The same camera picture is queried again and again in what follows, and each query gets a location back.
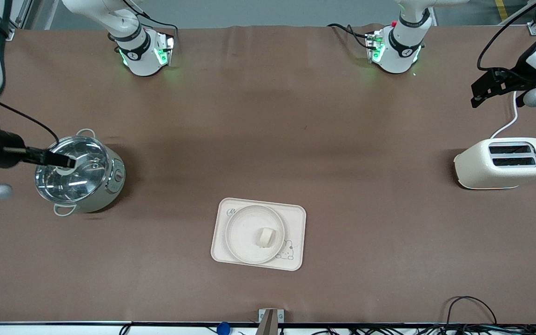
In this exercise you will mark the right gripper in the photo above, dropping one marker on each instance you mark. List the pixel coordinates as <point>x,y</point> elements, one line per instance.
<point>6,148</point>

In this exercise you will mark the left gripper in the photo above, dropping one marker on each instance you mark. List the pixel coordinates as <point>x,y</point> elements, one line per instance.
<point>522,76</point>

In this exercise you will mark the cream round plate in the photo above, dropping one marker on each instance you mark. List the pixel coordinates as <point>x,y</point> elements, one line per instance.
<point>244,242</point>

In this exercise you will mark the white steamed bun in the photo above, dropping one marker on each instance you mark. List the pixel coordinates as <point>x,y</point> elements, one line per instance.
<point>265,237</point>

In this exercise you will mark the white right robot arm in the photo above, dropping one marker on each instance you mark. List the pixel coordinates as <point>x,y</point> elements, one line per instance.
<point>137,51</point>

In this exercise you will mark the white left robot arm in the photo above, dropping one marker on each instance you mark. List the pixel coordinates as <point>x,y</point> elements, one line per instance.
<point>403,51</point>

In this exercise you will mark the cream rabbit print tray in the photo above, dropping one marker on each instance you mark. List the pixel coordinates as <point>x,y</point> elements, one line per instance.
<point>296,218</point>

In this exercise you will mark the glass pot lid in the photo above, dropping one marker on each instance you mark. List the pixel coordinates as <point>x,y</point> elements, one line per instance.
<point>77,186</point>

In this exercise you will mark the stainless steel electric pot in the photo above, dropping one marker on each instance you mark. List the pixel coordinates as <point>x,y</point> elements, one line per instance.
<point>110,190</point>

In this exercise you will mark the white two-slot toaster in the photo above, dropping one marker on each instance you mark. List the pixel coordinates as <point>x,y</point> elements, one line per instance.
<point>477,167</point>

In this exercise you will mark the brown table mat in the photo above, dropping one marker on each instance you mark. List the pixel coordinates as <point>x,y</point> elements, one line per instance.
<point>342,139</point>

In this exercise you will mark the blue round knob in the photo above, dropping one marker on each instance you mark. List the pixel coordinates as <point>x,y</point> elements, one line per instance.
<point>223,328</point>

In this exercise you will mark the grey metal bracket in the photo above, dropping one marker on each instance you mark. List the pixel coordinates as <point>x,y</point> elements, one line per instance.
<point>281,316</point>

